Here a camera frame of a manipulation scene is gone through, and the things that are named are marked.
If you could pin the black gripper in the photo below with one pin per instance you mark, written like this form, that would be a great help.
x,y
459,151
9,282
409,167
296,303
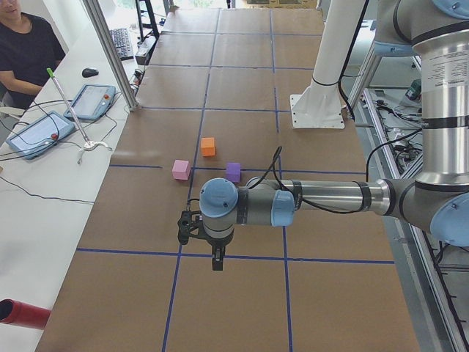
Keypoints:
x,y
218,243

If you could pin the orange foam cube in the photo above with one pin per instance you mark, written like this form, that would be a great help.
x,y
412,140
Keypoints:
x,y
208,146

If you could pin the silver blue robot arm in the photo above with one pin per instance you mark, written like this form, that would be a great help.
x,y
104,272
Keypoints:
x,y
436,200

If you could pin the purple foam cube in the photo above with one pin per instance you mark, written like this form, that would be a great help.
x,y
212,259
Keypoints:
x,y
233,172

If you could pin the pink foam cube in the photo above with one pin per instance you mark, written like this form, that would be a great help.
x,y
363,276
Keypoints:
x,y
181,170

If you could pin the silver rod green tip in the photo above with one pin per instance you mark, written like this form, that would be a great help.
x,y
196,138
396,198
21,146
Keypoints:
x,y
89,145

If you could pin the far blue teach pendant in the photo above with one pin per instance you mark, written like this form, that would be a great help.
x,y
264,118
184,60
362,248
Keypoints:
x,y
93,101

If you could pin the blue teach pendant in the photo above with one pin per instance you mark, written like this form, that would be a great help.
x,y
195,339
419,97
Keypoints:
x,y
41,135
93,101

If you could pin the red tube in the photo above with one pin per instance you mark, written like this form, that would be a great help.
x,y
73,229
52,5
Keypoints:
x,y
21,314

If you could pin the near blue teach pendant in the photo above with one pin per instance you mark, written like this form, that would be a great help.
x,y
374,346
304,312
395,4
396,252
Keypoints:
x,y
41,135

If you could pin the black computer mouse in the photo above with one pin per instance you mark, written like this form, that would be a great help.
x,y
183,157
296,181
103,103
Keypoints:
x,y
89,72

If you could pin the black keyboard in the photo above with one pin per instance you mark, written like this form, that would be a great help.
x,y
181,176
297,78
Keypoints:
x,y
122,43

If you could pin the person in black shirt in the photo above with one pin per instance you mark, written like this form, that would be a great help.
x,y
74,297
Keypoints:
x,y
29,47

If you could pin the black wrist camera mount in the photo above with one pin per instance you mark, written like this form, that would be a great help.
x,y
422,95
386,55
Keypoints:
x,y
190,225

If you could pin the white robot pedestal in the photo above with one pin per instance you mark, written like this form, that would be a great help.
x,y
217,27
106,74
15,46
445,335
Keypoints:
x,y
319,106

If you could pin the aluminium frame post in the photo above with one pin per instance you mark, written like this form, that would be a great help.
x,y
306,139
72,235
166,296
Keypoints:
x,y
98,20

